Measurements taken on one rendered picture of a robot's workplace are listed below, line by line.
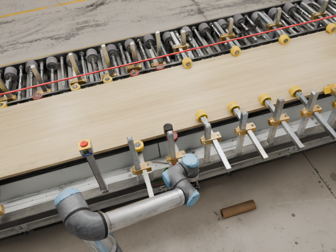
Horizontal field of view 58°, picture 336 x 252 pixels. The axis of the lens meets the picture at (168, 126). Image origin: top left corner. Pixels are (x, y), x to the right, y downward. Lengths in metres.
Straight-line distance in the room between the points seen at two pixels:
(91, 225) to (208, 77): 1.70
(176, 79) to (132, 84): 0.37
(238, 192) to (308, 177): 0.68
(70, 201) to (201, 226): 1.64
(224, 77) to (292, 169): 1.17
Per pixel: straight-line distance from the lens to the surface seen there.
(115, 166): 2.38
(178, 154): 2.10
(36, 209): 2.35
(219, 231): 2.79
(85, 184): 2.41
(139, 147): 2.13
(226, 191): 2.96
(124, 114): 2.38
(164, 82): 2.58
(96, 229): 1.31
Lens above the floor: 2.57
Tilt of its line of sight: 48 degrees down
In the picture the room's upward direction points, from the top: 7 degrees counter-clockwise
